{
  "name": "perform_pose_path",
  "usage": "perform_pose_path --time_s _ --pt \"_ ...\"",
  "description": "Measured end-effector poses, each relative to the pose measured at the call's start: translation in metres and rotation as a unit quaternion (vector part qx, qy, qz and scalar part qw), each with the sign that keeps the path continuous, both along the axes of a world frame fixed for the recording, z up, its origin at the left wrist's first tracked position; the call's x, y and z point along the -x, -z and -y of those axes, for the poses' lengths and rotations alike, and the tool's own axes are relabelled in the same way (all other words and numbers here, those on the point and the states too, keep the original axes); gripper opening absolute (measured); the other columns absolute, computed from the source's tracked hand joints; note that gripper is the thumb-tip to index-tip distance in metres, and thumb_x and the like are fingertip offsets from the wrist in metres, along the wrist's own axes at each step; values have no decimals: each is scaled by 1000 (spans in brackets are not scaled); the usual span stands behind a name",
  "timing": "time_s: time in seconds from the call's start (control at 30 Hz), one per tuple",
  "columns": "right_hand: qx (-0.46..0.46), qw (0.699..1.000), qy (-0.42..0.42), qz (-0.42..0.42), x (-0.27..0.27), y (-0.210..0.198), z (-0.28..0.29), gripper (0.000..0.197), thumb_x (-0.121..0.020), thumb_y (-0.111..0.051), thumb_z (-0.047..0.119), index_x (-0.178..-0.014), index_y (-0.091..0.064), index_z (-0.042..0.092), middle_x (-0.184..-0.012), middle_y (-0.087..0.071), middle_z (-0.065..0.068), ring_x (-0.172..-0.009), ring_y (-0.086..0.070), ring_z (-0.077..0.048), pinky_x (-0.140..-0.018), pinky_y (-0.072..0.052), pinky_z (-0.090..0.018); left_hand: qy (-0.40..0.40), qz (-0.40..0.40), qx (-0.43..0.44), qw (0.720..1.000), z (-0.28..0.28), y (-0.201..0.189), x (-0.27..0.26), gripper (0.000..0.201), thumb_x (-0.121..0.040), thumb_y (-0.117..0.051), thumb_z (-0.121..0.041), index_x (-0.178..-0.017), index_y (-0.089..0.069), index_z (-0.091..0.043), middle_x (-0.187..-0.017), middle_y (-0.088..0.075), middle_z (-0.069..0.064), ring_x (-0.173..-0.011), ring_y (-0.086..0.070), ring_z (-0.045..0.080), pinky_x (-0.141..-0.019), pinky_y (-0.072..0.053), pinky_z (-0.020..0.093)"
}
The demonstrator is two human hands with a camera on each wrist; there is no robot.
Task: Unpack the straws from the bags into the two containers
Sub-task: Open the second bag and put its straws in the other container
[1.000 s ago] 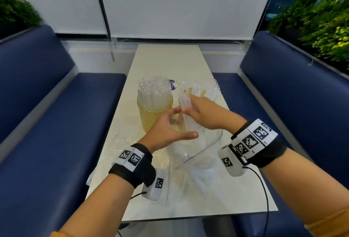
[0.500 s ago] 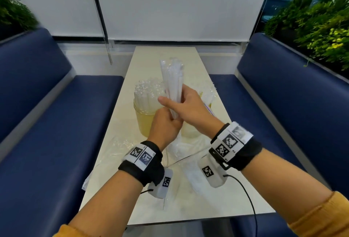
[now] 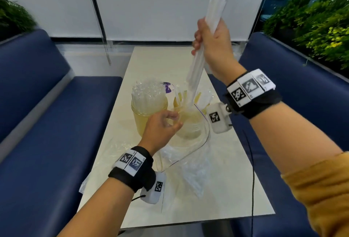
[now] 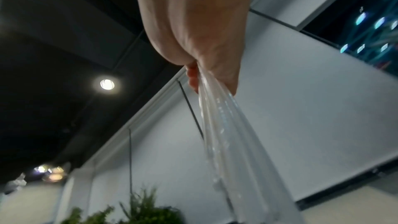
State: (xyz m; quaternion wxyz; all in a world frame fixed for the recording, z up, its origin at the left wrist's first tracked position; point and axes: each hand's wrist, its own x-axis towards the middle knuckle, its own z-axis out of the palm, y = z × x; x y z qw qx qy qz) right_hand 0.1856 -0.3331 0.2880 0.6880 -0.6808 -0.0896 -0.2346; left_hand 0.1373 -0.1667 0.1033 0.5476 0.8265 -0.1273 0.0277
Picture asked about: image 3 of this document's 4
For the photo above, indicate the narrow white roller blind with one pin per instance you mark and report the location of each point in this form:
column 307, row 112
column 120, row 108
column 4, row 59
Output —
column 49, row 2

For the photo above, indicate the green artificial plant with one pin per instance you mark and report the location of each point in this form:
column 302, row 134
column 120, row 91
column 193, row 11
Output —
column 313, row 18
column 13, row 18

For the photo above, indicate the clear blind wand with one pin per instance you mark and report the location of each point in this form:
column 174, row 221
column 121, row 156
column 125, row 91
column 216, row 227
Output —
column 95, row 13

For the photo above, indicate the clear zip bag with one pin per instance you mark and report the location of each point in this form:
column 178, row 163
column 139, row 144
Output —
column 191, row 168
column 109, row 157

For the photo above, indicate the person's right forearm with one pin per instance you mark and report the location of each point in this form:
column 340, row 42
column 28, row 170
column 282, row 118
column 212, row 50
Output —
column 289, row 136

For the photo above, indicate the wide white roller blind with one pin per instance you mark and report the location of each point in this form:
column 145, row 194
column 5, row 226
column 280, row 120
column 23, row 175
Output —
column 177, row 5

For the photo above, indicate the black table base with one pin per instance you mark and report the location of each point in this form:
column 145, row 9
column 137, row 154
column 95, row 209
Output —
column 121, row 232

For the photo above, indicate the yellow plastic jar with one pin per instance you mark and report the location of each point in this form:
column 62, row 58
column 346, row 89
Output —
column 141, row 122
column 191, row 127

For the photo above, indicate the mustard yellow sweater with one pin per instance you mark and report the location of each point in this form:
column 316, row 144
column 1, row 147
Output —
column 324, row 198

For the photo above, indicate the person's left forearm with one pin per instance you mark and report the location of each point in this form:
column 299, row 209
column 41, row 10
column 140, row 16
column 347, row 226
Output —
column 101, row 209

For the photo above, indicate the bundle of clear straws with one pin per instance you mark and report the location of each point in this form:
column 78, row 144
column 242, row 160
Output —
column 215, row 5
column 148, row 95

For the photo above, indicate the person's right hand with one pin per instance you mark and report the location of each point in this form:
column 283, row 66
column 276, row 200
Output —
column 220, row 51

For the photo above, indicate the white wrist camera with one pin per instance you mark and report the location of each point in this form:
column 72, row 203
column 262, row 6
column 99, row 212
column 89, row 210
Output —
column 219, row 119
column 154, row 190

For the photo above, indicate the black marker wristband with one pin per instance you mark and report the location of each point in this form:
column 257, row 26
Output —
column 136, row 168
column 253, row 95

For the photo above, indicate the navy blue bench sofa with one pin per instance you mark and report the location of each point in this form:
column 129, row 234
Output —
column 305, row 95
column 49, row 125

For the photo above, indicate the purple round sticker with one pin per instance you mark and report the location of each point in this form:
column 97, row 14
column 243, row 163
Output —
column 167, row 87

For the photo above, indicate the person's left hand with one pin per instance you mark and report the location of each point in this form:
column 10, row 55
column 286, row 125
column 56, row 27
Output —
column 158, row 133

